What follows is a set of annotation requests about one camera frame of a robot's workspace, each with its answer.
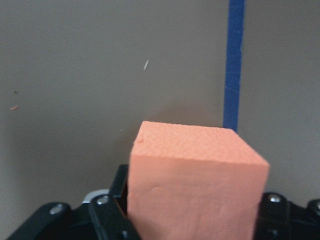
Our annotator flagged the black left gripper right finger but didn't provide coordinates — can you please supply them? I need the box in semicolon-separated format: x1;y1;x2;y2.
253;192;320;240

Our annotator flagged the orange foam cube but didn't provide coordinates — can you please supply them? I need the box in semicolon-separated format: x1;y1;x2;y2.
127;121;270;240

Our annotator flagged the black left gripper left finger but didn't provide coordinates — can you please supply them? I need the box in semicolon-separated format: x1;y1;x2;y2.
8;164;140;240

